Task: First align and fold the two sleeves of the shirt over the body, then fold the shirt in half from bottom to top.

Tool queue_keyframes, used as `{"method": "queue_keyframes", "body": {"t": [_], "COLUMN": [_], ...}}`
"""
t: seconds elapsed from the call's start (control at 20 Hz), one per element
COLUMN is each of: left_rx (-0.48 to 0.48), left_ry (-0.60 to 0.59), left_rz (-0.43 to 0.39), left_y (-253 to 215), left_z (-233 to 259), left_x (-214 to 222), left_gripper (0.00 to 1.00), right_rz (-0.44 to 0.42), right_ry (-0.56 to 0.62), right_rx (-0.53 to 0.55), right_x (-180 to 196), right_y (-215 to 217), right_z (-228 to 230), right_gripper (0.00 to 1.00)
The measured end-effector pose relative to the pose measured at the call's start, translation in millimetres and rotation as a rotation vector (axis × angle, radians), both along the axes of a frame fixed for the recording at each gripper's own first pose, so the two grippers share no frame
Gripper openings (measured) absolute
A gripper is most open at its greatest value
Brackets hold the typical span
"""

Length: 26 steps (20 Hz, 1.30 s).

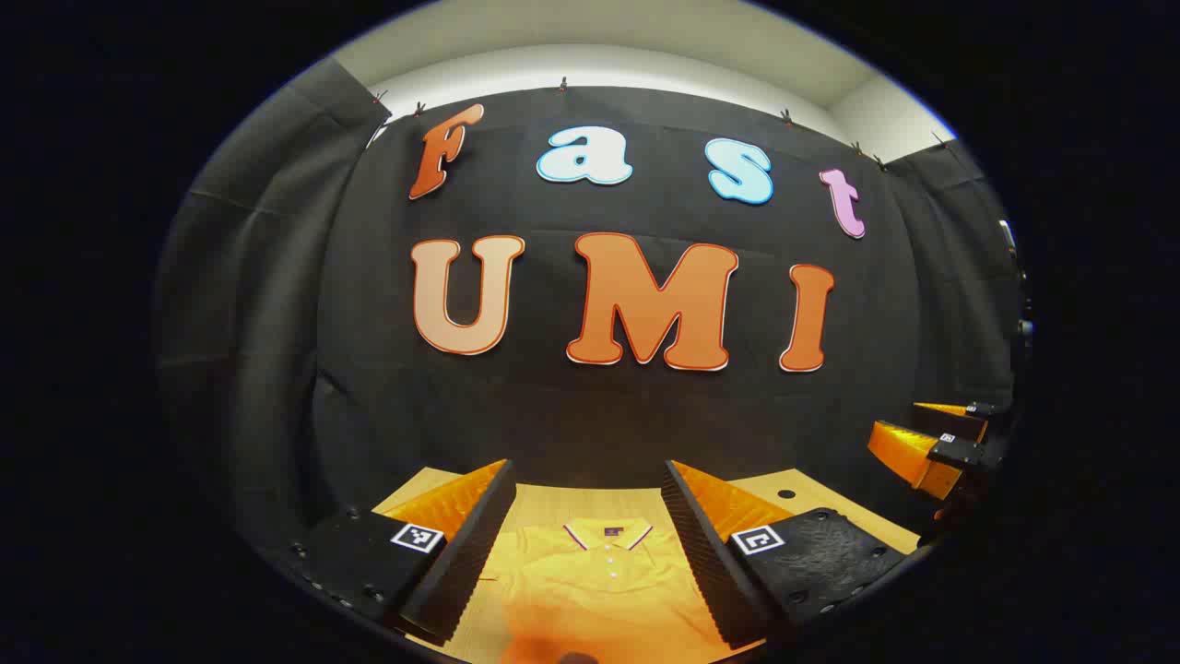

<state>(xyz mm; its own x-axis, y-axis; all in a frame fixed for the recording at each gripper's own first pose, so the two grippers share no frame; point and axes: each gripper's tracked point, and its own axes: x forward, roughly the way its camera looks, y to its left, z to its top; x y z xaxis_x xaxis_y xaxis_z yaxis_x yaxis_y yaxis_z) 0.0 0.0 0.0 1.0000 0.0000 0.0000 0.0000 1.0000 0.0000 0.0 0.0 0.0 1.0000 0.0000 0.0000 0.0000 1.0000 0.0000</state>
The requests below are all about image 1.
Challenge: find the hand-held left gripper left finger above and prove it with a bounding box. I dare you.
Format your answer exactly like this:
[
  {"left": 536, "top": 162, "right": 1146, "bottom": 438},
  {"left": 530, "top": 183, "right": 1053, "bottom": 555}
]
[{"left": 272, "top": 458, "right": 517, "bottom": 646}]

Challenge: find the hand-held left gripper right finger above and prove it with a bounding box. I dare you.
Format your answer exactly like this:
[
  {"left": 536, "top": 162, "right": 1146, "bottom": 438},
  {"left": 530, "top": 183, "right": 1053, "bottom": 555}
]
[{"left": 661, "top": 459, "right": 914, "bottom": 650}]

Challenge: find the orange polo T-shirt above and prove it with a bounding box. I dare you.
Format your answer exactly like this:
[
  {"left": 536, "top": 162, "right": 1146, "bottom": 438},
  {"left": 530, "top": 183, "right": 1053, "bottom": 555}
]
[{"left": 475, "top": 521, "right": 734, "bottom": 664}]

